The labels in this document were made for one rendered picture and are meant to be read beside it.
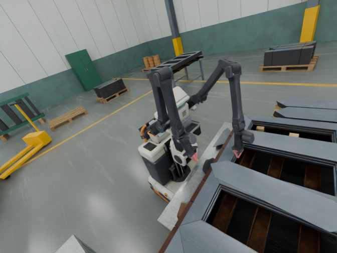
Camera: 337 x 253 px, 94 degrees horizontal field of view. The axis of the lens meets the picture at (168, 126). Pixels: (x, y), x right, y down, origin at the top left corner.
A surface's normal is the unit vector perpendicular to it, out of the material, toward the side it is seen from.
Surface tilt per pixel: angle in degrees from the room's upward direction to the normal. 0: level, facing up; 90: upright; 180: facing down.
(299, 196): 0
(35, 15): 90
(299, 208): 0
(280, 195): 0
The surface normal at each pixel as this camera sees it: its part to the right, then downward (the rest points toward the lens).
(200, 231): -0.26, -0.81
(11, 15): 0.69, 0.22
